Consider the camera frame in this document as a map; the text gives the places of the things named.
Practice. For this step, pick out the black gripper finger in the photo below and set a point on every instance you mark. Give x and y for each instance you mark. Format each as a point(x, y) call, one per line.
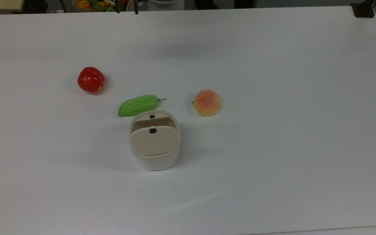
point(136, 7)
point(117, 6)

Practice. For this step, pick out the orange pink toy peach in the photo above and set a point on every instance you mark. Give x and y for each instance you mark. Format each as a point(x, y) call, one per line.
point(207, 102)

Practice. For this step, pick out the black camera pole with clamp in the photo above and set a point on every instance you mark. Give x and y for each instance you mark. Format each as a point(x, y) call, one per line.
point(363, 11)

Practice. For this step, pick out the basket of toy fruit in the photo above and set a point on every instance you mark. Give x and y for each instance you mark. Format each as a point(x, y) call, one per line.
point(90, 6)

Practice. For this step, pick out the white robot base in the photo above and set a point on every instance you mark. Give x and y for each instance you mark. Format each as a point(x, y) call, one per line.
point(166, 4)

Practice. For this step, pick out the beige hinged bin lid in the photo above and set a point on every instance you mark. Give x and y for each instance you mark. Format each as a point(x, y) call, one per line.
point(153, 143)

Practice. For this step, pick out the green toy gourd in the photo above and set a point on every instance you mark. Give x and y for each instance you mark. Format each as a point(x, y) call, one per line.
point(137, 105)

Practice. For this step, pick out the cream plastic garbage bin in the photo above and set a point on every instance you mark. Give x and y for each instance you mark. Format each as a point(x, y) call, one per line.
point(157, 163)

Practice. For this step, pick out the red toy apple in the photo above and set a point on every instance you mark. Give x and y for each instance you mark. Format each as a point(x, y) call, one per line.
point(90, 80)

